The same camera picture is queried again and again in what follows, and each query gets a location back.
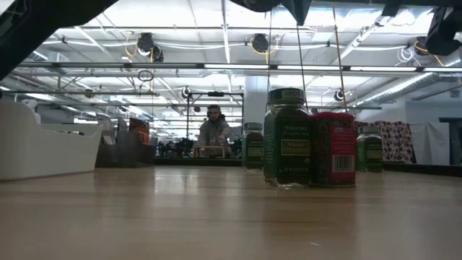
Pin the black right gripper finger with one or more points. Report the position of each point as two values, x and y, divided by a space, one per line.
258 5
299 11

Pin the green lid spice jar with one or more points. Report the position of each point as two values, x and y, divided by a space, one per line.
288 126
370 151
253 148

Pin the red lid spice tin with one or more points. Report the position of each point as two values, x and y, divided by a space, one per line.
330 151

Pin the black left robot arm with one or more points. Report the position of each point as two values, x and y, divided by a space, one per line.
43 21

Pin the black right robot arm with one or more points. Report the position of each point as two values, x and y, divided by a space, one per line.
442 32

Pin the long ceiling light bar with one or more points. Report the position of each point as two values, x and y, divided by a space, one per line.
234 66

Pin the person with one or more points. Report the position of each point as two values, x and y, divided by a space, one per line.
214 130

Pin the small wooden table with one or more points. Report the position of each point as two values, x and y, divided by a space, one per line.
209 147

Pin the distant black robot arms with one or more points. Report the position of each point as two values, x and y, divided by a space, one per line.
180 148

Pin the patterned hanging cloth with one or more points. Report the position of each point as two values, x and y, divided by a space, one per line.
397 142

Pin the white hanging cloth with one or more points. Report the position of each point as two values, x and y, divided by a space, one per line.
429 142

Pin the dark cabinet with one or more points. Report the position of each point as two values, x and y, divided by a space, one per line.
455 144

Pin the white plastic bin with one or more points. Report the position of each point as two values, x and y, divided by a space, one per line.
43 151

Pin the silver ventilation duct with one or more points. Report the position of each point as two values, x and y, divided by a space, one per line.
404 88

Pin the black table frame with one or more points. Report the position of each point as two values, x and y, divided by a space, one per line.
187 162

